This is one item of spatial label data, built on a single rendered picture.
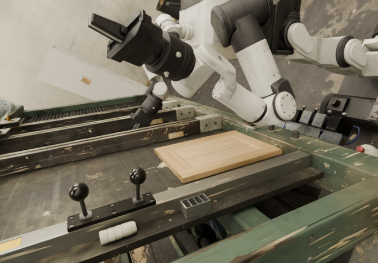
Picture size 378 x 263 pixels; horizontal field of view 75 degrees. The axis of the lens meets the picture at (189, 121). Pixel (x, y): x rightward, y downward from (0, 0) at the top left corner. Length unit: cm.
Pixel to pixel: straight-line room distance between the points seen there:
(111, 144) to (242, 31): 73
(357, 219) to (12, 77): 614
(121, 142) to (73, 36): 506
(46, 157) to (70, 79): 365
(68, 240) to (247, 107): 51
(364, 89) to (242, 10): 123
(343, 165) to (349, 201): 20
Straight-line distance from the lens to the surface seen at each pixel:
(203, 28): 84
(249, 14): 72
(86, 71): 471
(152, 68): 52
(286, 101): 71
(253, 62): 71
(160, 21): 90
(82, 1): 611
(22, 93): 632
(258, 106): 66
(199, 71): 56
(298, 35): 110
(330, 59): 132
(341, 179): 87
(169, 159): 94
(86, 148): 113
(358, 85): 184
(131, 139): 115
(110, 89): 477
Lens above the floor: 164
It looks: 27 degrees down
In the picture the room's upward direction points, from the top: 68 degrees counter-clockwise
